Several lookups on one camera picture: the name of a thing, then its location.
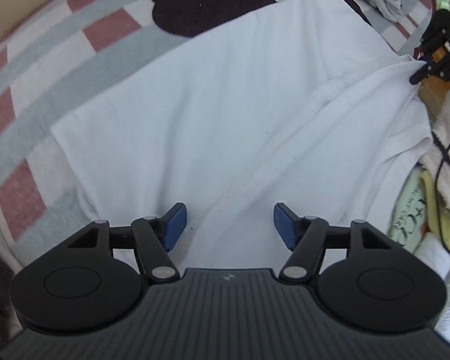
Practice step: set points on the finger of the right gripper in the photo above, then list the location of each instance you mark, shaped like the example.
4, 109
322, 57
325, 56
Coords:
428, 70

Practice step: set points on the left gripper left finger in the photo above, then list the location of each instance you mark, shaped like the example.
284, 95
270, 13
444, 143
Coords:
154, 238

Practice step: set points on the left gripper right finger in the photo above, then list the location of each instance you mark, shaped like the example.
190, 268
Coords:
305, 237

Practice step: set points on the white t-shirt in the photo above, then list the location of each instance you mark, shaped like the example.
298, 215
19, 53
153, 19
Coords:
300, 102

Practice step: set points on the yellow green printed cloth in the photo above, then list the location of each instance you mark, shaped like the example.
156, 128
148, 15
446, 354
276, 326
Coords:
418, 211

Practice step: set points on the checkered plush blanket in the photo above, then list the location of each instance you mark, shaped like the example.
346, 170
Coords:
68, 53

